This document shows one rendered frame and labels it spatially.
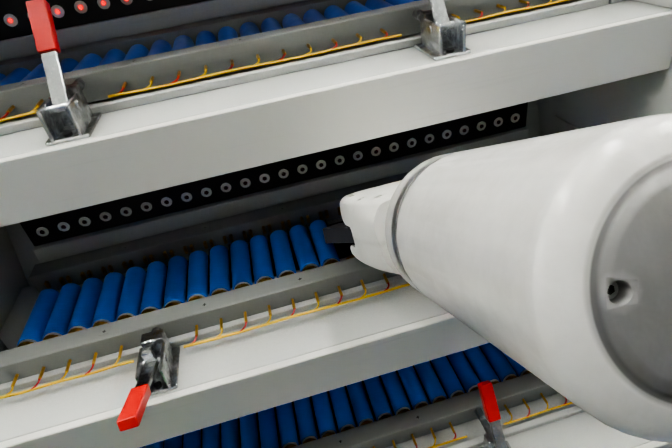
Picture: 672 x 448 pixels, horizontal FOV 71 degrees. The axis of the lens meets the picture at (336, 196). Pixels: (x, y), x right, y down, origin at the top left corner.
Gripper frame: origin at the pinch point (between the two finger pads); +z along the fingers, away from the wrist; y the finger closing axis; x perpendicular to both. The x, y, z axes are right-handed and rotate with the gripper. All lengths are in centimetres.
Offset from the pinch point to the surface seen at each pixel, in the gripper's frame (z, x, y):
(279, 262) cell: 1.9, 2.2, 10.6
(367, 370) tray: -4.0, 11.7, 5.7
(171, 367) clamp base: -3.7, 7.1, 20.5
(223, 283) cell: 1.3, 2.7, 15.8
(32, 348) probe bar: -0.9, 3.4, 31.3
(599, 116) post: 1.2, -3.8, -23.2
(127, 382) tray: -3.2, 7.5, 24.1
